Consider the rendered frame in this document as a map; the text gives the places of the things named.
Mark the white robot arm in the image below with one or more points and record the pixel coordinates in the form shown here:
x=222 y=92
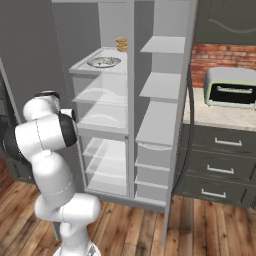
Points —
x=53 y=173

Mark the grey fridge door with gasket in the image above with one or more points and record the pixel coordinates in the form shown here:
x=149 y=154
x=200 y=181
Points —
x=181 y=110

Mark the silver fish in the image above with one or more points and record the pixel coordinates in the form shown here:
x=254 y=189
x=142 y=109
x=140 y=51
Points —
x=106 y=61

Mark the grey round plate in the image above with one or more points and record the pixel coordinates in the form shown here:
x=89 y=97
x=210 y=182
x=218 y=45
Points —
x=95 y=63

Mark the grey open fridge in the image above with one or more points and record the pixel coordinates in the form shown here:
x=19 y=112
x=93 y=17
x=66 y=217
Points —
x=131 y=100

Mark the pale green toaster oven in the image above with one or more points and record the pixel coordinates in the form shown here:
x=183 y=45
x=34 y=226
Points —
x=230 y=87

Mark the dark green drawer front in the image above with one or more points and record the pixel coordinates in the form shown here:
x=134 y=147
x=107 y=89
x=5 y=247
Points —
x=203 y=138
x=190 y=188
x=196 y=163

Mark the dark green wall cupboard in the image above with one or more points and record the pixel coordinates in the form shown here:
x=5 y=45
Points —
x=226 y=20

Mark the dark green base cupboard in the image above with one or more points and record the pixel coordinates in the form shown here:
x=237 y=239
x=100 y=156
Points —
x=6 y=166

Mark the clear fridge drawer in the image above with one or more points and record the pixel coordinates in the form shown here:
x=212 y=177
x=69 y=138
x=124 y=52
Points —
x=105 y=166
x=100 y=106

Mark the stack of yellow cookies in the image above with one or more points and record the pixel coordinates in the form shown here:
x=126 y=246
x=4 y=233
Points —
x=121 y=45

